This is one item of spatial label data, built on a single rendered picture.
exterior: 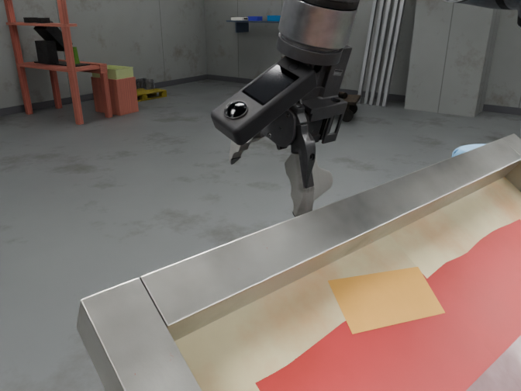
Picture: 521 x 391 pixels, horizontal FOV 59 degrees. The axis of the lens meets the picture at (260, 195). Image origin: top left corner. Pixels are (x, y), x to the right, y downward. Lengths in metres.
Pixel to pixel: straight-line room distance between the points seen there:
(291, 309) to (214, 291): 0.08
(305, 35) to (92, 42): 9.41
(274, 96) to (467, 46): 8.01
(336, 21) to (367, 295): 0.26
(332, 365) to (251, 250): 0.10
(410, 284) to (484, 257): 0.12
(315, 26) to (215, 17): 11.27
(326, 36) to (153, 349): 0.34
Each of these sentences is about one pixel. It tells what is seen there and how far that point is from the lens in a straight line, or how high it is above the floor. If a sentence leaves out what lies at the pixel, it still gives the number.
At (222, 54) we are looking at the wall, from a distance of 11.67.
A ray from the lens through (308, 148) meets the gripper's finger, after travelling 0.51.
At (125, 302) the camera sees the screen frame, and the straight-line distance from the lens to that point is 0.30.
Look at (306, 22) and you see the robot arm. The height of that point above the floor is 1.70.
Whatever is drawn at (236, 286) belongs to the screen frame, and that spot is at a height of 1.54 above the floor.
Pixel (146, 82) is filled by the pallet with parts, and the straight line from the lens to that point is 9.90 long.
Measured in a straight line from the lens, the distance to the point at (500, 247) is 0.57.
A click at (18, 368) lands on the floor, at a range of 2.82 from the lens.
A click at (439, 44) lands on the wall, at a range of 8.57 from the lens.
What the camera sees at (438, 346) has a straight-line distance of 0.43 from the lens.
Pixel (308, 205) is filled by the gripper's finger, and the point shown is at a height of 1.50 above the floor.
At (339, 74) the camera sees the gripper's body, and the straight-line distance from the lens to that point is 0.56.
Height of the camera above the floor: 1.72
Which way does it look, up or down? 22 degrees down
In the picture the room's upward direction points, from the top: straight up
